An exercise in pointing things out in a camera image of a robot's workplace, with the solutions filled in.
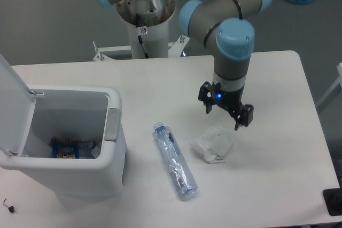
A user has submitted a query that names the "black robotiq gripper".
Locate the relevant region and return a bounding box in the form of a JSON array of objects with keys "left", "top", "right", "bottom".
[{"left": 198, "top": 81, "right": 254, "bottom": 131}]

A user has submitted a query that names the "clear plastic water bottle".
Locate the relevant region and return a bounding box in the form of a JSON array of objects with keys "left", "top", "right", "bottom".
[{"left": 152, "top": 122, "right": 198, "bottom": 201}]

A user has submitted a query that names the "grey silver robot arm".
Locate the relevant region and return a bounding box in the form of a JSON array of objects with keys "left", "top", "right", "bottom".
[{"left": 97, "top": 0, "right": 272, "bottom": 128}]

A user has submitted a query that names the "white open trash can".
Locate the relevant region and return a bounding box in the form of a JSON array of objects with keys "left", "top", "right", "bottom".
[{"left": 1, "top": 58, "right": 127, "bottom": 198}]

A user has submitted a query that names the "white furniture leg right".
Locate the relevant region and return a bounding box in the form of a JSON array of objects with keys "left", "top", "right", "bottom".
[{"left": 316, "top": 63, "right": 341, "bottom": 113}]

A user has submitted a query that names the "black device at table edge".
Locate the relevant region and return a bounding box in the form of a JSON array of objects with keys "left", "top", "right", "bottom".
[{"left": 322, "top": 188, "right": 341, "bottom": 216}]

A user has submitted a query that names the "blue snack wrapper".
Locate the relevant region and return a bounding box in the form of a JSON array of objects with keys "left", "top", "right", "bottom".
[{"left": 51, "top": 137, "right": 80, "bottom": 159}]

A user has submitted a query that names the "white pedestal base frame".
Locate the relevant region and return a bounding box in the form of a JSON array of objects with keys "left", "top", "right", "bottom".
[{"left": 93, "top": 35, "right": 190, "bottom": 61}]

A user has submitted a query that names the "black cable on pedestal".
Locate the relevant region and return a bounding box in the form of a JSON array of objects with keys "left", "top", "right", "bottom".
[{"left": 135, "top": 13, "right": 150, "bottom": 59}]

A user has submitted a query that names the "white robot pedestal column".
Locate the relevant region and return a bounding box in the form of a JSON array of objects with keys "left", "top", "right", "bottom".
[{"left": 116, "top": 0, "right": 176, "bottom": 59}]

